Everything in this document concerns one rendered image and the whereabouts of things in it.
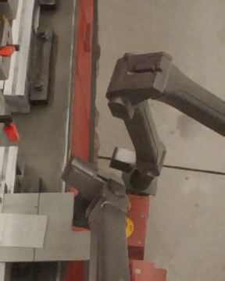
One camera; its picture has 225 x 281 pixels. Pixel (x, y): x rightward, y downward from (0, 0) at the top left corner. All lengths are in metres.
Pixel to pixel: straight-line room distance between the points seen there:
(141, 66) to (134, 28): 2.09
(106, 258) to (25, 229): 0.55
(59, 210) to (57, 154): 0.27
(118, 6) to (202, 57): 0.59
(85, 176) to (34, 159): 0.53
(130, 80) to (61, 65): 0.82
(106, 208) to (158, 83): 0.24
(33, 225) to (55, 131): 0.38
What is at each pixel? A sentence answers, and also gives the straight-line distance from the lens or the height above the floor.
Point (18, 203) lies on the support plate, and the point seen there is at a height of 1.00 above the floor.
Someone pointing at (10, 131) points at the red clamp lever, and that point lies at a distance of 1.25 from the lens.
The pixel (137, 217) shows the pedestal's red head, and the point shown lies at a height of 0.78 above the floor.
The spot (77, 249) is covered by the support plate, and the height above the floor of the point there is 1.00.
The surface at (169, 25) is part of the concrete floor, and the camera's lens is 3.08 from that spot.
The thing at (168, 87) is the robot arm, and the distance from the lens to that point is 0.96.
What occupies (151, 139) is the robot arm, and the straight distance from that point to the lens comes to 1.19.
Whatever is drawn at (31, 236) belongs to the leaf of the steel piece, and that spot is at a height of 1.00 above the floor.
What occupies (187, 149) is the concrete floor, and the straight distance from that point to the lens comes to 2.60.
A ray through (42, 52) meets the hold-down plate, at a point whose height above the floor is 0.91.
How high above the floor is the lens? 2.22
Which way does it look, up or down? 61 degrees down
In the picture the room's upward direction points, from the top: 4 degrees counter-clockwise
